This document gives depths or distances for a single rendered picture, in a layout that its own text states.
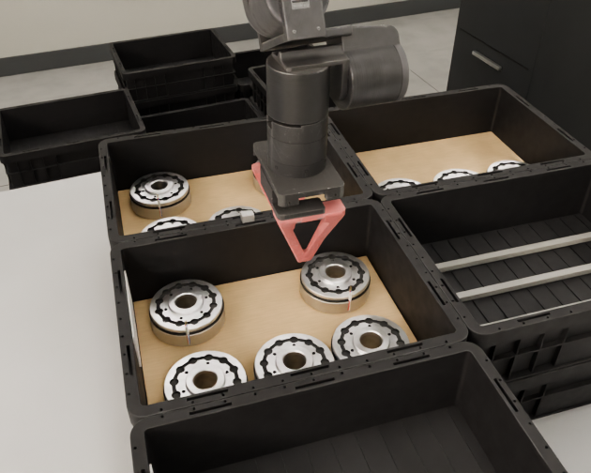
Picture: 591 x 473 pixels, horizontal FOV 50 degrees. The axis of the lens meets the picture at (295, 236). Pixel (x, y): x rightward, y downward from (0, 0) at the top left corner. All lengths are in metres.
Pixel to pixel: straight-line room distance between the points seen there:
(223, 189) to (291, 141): 0.60
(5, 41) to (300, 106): 3.38
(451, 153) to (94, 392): 0.79
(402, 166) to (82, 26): 2.86
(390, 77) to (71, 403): 0.69
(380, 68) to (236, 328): 0.46
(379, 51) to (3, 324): 0.82
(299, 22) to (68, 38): 3.37
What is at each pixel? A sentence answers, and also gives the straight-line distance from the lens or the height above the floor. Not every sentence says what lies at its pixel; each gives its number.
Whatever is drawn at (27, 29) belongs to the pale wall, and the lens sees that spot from 3.86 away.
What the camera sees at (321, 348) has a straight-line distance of 0.83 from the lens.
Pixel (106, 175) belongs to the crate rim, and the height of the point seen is 0.93.
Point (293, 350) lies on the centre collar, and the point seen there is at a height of 0.87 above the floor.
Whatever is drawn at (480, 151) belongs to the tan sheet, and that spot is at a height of 0.83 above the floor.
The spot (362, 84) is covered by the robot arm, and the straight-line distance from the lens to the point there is 0.58.
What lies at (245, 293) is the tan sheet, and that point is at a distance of 0.95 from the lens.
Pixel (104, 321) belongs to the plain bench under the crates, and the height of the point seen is 0.70.
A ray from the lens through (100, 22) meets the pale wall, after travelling 3.87.
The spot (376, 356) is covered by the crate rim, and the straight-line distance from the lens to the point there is 0.74.
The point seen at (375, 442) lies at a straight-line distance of 0.79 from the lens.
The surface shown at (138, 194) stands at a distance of 1.13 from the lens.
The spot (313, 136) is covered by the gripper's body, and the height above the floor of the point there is 1.20.
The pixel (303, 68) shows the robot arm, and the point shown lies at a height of 1.26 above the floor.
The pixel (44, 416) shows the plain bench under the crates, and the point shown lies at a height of 0.70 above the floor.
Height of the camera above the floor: 1.48
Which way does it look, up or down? 39 degrees down
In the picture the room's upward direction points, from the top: straight up
